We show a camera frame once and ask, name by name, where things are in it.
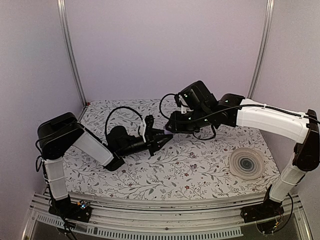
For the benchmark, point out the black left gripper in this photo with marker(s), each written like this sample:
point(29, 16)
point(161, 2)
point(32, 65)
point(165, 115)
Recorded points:
point(155, 143)

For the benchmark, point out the floral patterned table mat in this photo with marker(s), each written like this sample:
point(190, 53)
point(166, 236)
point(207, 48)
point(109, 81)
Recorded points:
point(167, 175)

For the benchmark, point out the right aluminium corner post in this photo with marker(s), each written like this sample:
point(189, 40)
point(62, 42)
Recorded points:
point(267, 23)

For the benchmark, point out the aluminium corner post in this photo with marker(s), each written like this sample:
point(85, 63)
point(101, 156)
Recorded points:
point(62, 12)
point(267, 23)

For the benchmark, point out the swirl patterned glass plate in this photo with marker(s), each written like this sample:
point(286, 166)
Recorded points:
point(247, 164)

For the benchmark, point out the aluminium front rail frame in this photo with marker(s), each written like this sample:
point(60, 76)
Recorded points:
point(202, 219)

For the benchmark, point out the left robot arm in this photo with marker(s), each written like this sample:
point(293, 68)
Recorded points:
point(57, 135)

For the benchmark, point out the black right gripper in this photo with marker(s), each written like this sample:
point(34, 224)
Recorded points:
point(176, 125)

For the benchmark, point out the light purple round earbud case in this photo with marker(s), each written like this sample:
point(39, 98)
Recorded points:
point(167, 132)

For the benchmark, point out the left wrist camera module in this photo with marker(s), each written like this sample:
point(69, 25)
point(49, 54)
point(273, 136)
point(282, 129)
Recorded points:
point(145, 127)

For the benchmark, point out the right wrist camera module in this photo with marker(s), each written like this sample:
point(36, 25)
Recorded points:
point(180, 102)

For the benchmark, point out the left aluminium corner post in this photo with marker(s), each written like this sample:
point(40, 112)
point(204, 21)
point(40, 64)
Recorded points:
point(62, 12)

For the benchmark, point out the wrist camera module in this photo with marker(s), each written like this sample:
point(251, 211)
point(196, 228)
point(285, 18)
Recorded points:
point(145, 127)
point(180, 102)

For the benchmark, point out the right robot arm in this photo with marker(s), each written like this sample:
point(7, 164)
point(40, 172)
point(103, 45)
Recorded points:
point(199, 108)

